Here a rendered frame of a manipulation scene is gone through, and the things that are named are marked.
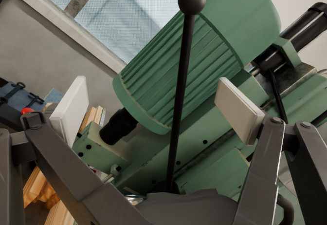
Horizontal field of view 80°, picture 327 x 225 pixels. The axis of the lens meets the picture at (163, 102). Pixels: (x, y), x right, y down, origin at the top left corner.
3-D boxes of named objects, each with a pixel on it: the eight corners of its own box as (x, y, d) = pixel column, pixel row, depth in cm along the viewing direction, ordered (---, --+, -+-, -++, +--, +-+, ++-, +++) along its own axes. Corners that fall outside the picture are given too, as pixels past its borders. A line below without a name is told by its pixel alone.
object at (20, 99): (2, 90, 49) (13, 75, 48) (43, 114, 54) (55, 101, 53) (-37, 119, 38) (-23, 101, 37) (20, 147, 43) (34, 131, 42)
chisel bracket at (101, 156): (72, 139, 53) (92, 119, 50) (114, 162, 59) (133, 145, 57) (63, 159, 46) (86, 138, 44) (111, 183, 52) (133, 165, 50)
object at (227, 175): (183, 184, 45) (235, 146, 42) (206, 199, 49) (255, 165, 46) (192, 221, 38) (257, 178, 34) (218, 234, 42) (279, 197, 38)
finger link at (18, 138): (46, 166, 11) (-11, 169, 11) (70, 118, 16) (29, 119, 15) (40, 147, 11) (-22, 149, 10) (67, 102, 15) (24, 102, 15)
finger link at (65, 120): (69, 155, 13) (57, 155, 13) (89, 103, 19) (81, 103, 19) (61, 118, 12) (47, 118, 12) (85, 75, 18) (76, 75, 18)
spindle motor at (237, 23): (114, 68, 50) (208, -32, 42) (161, 108, 58) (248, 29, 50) (106, 102, 35) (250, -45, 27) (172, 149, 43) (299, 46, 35)
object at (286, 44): (242, 53, 48) (304, -2, 44) (257, 74, 51) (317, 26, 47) (261, 64, 41) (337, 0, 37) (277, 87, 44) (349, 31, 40)
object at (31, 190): (52, 135, 60) (64, 122, 58) (58, 138, 60) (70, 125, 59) (12, 207, 40) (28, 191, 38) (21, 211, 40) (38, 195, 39)
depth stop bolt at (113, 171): (92, 182, 52) (117, 161, 49) (98, 185, 53) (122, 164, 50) (90, 189, 50) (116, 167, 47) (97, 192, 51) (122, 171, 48)
